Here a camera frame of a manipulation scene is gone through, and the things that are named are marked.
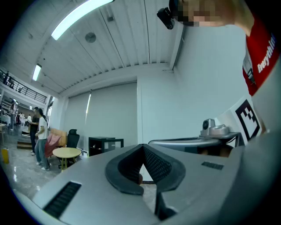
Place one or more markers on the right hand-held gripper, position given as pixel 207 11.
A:
pixel 228 118

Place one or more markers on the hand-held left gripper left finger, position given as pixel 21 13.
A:
pixel 123 175

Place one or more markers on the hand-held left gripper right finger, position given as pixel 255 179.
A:
pixel 166 171

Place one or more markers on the black mini fridge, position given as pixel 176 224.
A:
pixel 98 141

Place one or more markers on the round wooden table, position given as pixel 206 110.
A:
pixel 67 152

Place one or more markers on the black office chair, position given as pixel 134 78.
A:
pixel 73 138

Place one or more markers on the grey roller blind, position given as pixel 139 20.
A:
pixel 109 109

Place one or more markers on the person's red shirt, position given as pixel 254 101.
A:
pixel 261 55

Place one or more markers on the pink cloth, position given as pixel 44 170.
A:
pixel 52 142

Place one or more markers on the wooden step platform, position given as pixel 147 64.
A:
pixel 24 144

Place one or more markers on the person's head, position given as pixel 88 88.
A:
pixel 219 11

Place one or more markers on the yellow dustpan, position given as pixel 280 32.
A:
pixel 5 156

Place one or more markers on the black metal railing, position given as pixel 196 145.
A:
pixel 24 88

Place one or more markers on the short ceiling light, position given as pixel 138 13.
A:
pixel 37 72

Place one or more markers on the round ceiling fixture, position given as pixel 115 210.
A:
pixel 90 37

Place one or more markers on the square ceiling box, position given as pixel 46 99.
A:
pixel 110 18

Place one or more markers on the long ceiling light tube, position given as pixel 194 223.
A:
pixel 81 15

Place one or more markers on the black head camera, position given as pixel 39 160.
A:
pixel 166 18

